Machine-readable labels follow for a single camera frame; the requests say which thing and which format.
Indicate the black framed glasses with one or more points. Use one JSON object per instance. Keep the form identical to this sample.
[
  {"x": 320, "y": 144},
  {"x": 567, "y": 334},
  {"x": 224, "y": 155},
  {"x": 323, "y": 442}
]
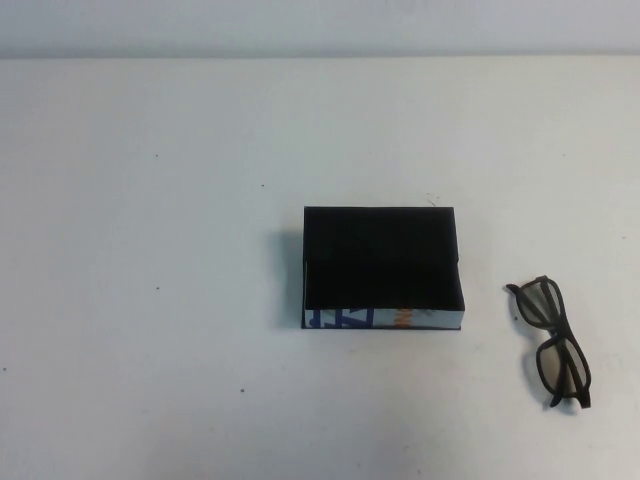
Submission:
[{"x": 560, "y": 331}]

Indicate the black open glasses case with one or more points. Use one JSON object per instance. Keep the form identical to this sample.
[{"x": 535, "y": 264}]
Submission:
[{"x": 380, "y": 250}]

